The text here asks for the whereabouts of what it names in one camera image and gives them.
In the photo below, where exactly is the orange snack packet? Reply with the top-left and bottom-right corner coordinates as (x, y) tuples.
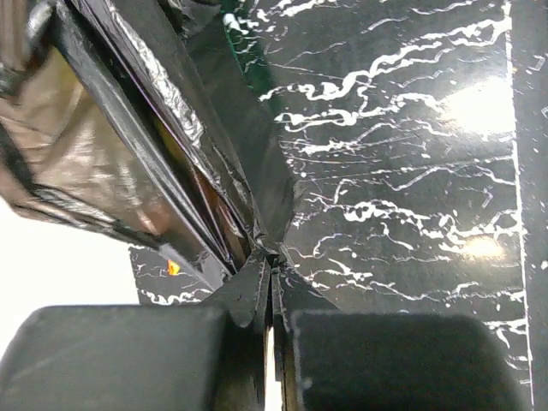
(168, 259), (181, 277)

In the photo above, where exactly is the green plastic basket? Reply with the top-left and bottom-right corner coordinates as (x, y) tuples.
(222, 11), (283, 116)

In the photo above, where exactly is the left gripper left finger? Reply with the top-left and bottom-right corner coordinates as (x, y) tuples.
(204, 249), (272, 410)

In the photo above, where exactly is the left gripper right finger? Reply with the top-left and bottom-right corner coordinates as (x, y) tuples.
(271, 253), (338, 410)

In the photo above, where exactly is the black trash bag roll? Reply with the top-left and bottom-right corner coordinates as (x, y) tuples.
(1, 1), (295, 288)

